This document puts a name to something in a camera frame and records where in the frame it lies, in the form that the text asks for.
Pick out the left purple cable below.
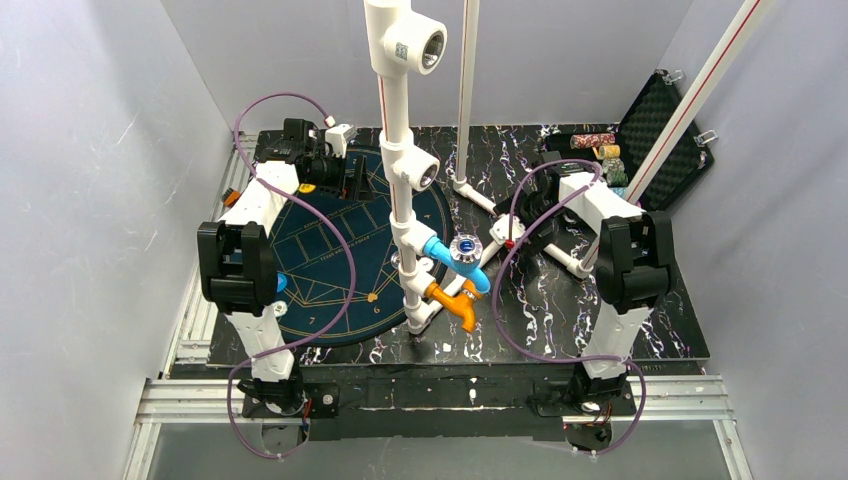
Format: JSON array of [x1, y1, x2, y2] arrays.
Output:
[[225, 91, 358, 461]]

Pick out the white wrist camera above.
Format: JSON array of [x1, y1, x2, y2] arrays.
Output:
[[489, 214, 525, 246], [324, 123, 357, 158]]

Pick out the green chip stack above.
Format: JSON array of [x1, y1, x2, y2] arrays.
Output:
[[602, 158, 629, 188]]

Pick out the white PVC pipe frame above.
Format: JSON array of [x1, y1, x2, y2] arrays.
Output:
[[364, 1, 773, 334]]

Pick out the red chip row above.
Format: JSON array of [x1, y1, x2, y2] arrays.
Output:
[[569, 132, 616, 149]]

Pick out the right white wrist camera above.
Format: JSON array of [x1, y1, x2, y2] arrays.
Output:
[[489, 214, 525, 246]]

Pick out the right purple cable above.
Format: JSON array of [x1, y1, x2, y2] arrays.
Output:
[[490, 158, 648, 456]]

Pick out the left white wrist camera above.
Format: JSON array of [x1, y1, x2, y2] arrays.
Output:
[[324, 123, 357, 158]]

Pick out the round blue poker mat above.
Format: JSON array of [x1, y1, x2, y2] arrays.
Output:
[[264, 146, 454, 348]]

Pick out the yellow chip stack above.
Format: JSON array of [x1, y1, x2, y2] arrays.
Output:
[[596, 144, 621, 159]]

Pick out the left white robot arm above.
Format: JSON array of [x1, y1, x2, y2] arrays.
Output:
[[197, 119, 375, 382]]

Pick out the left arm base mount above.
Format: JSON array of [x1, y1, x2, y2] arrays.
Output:
[[236, 379, 340, 419]]

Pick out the black chip case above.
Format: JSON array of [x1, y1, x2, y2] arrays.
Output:
[[540, 69, 715, 210]]

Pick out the orange pipe valve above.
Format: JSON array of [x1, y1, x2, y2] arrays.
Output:
[[425, 280, 483, 333]]

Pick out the orange black clamp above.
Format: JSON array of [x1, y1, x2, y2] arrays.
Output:
[[221, 188, 241, 208]]

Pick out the grey white poker chip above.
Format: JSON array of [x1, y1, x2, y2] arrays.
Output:
[[272, 301, 288, 317]]

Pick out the blue pipe valve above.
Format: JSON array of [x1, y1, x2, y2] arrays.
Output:
[[422, 234, 491, 294]]

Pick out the purple cable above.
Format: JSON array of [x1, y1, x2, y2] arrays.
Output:
[[225, 91, 358, 461], [490, 158, 648, 456]]

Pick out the aluminium frame rail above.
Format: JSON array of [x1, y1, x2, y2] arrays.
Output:
[[122, 131, 757, 480]]

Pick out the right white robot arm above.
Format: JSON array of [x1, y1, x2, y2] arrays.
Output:
[[507, 160, 676, 383]]

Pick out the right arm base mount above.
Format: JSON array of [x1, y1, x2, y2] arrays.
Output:
[[527, 365, 638, 453]]

